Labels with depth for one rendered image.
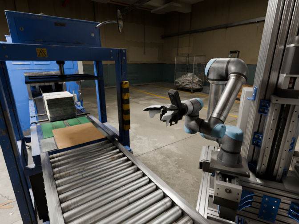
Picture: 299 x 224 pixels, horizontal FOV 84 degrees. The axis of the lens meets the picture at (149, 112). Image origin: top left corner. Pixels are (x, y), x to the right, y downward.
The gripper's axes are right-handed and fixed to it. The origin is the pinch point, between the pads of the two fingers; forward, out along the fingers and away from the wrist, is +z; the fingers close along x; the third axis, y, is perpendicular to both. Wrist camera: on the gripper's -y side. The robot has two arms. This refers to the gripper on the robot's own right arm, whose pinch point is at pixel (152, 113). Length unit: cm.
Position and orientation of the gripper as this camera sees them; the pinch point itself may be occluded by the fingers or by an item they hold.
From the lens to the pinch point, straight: 70.9
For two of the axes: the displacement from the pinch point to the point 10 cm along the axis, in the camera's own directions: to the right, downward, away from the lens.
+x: -6.6, -3.4, 6.7
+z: -7.5, 2.0, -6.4
